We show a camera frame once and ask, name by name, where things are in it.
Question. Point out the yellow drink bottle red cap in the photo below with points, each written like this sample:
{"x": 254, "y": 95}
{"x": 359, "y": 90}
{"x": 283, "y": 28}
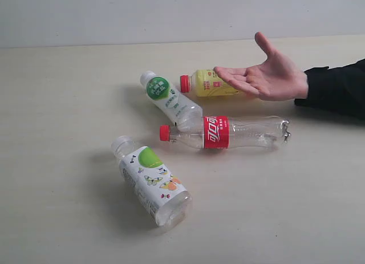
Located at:
{"x": 207, "y": 84}

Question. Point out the person's open bare hand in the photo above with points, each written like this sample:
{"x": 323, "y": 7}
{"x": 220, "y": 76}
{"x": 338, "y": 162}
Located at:
{"x": 276, "y": 79}

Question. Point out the black jacket sleeve forearm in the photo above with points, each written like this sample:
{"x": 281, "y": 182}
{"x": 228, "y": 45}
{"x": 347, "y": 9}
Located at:
{"x": 339, "y": 90}

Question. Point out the clear cola bottle red label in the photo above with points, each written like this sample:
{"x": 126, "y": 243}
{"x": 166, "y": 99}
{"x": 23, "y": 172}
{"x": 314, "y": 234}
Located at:
{"x": 222, "y": 132}

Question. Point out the clear bottle butterfly label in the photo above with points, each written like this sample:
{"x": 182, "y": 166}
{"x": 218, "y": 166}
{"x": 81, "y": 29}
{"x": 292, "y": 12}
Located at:
{"x": 159, "y": 191}

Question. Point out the white bottle green round label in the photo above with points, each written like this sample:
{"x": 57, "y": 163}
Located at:
{"x": 185, "y": 114}

